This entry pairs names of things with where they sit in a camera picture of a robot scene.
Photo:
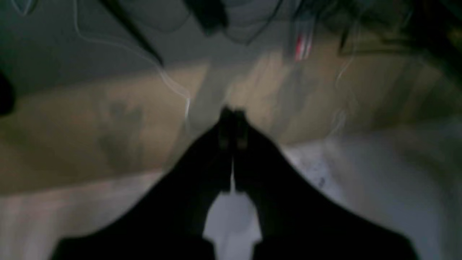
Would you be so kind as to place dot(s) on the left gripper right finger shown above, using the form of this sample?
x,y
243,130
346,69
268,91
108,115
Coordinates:
x,y
298,222

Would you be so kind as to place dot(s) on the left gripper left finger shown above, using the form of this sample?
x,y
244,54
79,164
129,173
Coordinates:
x,y
168,222

